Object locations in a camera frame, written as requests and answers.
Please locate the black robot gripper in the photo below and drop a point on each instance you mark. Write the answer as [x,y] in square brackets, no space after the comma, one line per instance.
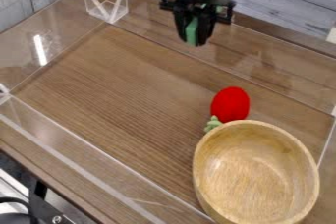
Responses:
[210,11]

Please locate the green rectangular block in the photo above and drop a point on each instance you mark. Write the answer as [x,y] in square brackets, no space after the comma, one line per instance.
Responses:
[192,32]

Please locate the light wooden bowl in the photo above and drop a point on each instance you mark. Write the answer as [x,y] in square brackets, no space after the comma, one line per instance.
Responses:
[255,175]

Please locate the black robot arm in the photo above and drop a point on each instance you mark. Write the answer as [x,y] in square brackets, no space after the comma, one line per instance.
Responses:
[196,16]

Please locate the red plush strawberry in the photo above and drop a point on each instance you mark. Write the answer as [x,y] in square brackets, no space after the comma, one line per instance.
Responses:
[230,106]

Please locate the black metal table leg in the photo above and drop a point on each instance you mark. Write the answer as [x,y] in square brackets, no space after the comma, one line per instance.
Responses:
[40,189]

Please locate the clear acrylic corner bracket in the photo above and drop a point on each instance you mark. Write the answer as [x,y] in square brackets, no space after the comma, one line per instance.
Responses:
[107,10]

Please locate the clear acrylic tray wall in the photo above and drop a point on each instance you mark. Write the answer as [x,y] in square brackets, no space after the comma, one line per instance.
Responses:
[108,101]

